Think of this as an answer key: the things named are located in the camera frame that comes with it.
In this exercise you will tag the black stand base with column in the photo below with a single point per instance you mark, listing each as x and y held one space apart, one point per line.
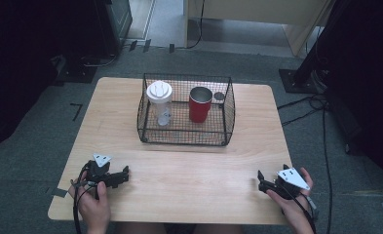
304 78

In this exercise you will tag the black cabinet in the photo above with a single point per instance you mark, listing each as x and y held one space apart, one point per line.
114 22

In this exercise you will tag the black stand base plate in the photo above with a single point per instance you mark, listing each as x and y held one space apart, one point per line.
77 73

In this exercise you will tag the person's right hand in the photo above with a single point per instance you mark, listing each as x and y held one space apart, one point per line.
296 214

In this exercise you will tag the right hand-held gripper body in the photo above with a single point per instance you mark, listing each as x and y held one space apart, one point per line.
289 182

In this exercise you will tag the person's left hand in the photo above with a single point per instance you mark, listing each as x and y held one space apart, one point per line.
93 211

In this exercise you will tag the beige wooden partition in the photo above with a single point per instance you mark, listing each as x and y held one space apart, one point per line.
254 9

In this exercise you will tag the clear cup with white lid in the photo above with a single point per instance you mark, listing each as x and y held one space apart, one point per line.
159 90

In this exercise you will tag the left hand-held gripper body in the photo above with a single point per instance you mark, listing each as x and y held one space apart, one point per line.
96 171

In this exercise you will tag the red steel-lined cup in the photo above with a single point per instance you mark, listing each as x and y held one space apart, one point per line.
199 110

